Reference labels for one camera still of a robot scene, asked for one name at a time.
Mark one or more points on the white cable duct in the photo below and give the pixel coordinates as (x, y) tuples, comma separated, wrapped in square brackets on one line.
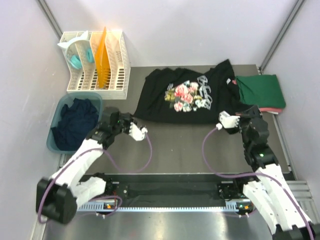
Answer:
[(230, 206)]

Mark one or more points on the aluminium frame rail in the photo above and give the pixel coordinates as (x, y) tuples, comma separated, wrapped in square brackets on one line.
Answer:
[(302, 194)]

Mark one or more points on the navy blue t shirt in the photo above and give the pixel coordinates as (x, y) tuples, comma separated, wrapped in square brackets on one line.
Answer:
[(76, 122)]

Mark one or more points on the white file organizer rack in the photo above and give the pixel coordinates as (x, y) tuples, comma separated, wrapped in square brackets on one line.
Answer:
[(86, 79)]

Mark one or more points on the folded pink t shirt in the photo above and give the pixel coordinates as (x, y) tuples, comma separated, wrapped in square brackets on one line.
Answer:
[(271, 110)]

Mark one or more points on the right corner aluminium post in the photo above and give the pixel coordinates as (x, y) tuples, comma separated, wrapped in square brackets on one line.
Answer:
[(293, 13)]

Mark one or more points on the black t shirt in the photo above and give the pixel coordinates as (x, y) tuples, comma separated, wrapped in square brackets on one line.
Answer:
[(185, 96)]

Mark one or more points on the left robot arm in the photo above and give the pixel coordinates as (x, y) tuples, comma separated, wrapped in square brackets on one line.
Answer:
[(59, 196)]

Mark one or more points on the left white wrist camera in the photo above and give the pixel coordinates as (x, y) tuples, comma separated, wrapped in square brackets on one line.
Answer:
[(137, 133)]

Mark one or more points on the teal cat ear headphones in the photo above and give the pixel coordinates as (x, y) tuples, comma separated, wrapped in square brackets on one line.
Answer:
[(74, 60)]

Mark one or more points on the folded green t shirt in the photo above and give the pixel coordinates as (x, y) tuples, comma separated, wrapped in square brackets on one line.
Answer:
[(262, 90)]

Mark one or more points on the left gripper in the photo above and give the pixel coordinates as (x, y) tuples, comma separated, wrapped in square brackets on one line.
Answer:
[(126, 117)]

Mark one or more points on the left corner aluminium post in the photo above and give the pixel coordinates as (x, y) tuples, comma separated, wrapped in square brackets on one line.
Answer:
[(46, 10)]

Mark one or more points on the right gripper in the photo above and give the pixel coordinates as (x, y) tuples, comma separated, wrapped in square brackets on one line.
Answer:
[(253, 111)]

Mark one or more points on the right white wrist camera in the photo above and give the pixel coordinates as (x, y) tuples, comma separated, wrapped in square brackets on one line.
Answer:
[(228, 122)]

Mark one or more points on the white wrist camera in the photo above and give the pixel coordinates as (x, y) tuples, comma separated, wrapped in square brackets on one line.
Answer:
[(137, 133), (228, 122)]

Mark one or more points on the orange plastic folder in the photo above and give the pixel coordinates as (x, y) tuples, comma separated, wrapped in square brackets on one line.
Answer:
[(102, 62)]

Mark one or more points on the corner aluminium post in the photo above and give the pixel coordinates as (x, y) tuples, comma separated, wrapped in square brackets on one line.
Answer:
[(293, 13), (46, 10)]

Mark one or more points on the teal plastic bin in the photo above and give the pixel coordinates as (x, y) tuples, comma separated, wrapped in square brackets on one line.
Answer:
[(68, 99)]

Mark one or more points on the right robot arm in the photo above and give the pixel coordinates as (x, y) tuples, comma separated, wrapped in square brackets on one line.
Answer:
[(268, 190)]

